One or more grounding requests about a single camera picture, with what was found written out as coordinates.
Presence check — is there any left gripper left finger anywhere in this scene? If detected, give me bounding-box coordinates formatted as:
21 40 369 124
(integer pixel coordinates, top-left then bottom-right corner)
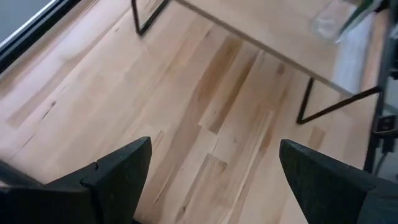
0 136 153 224

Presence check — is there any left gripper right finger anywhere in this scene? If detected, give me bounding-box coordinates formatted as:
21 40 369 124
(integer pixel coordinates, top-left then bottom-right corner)
279 139 398 224

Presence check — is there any clear glass vase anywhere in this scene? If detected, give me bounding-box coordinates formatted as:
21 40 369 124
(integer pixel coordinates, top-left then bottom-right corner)
308 0 354 44

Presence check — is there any wooden board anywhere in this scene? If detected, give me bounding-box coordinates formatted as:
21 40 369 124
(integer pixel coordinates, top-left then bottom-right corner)
130 0 389 126

